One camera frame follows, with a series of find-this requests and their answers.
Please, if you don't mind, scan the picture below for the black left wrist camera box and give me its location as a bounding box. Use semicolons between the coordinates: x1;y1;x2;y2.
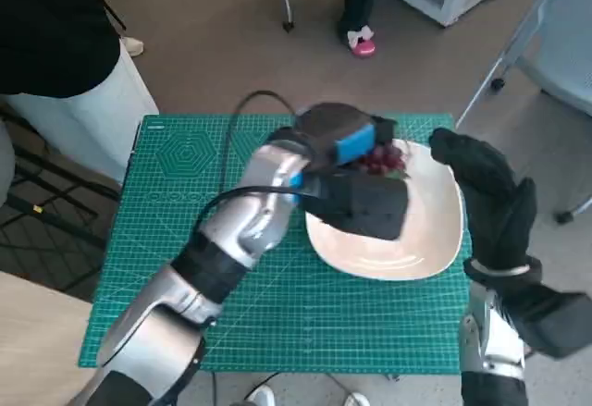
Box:
302;172;412;241

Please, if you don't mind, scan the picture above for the black wire rack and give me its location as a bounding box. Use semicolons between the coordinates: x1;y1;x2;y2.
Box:
0;100;121;301

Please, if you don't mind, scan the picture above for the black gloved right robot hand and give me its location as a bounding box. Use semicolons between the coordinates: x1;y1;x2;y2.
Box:
428;127;538;273

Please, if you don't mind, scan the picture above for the white plate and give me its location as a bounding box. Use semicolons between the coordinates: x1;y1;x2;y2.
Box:
304;140;465;282

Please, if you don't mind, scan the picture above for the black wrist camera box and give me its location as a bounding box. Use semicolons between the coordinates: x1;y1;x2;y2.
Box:
302;172;412;241
499;285;592;360

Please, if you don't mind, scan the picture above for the grey blue chair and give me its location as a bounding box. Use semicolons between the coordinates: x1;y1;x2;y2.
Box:
455;0;592;225

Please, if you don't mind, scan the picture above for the green cutting mat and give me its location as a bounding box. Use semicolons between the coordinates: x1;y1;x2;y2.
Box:
76;112;471;375

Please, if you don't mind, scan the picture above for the red toy grape bunch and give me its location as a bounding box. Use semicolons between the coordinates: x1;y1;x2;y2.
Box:
355;140;413;180

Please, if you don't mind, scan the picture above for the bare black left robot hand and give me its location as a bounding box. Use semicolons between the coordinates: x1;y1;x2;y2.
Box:
295;101;399;172

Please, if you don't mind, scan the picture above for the person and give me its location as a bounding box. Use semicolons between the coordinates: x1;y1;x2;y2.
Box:
337;0;385;59
0;0;161;185

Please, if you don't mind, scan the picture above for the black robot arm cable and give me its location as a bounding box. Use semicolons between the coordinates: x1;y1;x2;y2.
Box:
196;90;325;240

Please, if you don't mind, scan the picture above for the light wooden table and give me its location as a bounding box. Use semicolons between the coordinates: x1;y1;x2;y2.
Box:
0;269;96;406

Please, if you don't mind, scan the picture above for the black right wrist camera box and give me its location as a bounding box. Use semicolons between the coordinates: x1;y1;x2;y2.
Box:
499;285;592;360

